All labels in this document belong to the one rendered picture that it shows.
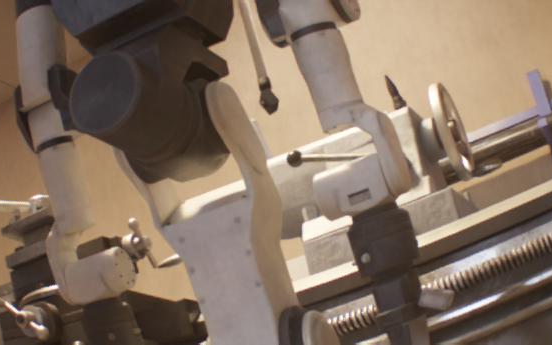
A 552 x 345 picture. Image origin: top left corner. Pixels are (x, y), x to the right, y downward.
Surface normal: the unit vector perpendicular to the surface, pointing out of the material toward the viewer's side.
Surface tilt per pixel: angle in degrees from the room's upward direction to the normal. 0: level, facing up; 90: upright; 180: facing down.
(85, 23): 105
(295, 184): 93
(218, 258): 100
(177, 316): 90
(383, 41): 90
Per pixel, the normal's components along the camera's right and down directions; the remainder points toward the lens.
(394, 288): -0.36, -0.03
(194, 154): 0.60, 0.66
